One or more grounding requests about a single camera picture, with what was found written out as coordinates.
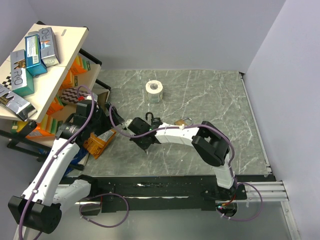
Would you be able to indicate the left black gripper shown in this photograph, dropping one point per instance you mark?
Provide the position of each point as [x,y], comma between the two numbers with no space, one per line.
[108,124]

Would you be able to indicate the blue snack bag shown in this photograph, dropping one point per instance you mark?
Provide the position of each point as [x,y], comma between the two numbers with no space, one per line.
[79,161]

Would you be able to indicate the orange snack bag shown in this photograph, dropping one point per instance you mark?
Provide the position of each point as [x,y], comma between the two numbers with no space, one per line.
[96,144]

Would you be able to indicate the brown snack bag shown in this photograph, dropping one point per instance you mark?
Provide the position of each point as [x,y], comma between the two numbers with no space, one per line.
[102,95]

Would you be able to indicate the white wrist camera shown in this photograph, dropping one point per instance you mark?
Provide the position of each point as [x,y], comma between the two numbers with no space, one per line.
[127,124]
[91,97]

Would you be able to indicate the brass padlock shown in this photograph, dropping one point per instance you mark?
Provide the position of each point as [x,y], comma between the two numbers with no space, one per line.
[187,121]

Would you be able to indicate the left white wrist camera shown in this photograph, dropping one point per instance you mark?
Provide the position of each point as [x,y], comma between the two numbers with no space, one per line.
[91,97]

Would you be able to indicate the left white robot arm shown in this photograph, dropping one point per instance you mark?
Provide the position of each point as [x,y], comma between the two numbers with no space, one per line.
[41,207]

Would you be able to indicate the silver RIO box upright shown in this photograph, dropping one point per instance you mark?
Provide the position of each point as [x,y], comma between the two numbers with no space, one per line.
[48,47]

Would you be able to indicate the orange sponge pack stack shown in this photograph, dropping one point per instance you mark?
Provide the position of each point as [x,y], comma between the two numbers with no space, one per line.
[49,125]

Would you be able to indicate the blue teal carton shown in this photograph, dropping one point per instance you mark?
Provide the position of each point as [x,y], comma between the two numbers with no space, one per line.
[33,59]

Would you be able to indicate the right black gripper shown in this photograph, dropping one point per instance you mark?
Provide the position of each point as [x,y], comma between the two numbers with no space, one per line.
[145,147]

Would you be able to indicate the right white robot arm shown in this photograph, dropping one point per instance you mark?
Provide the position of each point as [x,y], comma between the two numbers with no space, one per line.
[210,144]

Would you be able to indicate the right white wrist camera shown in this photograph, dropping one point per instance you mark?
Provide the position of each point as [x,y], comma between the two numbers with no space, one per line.
[127,124]

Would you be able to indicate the silver crumpled box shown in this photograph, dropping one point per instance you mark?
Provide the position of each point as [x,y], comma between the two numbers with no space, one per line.
[16,104]

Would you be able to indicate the white tape roll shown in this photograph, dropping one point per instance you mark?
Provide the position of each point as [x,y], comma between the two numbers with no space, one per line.
[154,91]

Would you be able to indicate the silver teal RIO box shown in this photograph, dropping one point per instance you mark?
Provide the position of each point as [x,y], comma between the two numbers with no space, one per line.
[22,82]

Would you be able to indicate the beige black shelf rack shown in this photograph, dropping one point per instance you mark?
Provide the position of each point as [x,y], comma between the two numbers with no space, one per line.
[69,43]

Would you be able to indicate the black padlock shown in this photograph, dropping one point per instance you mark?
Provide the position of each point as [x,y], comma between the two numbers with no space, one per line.
[153,118]

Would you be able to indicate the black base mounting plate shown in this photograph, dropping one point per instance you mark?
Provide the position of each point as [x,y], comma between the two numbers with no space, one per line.
[143,193]

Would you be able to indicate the aluminium rail frame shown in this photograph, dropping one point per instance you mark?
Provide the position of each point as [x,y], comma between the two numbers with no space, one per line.
[258,191]

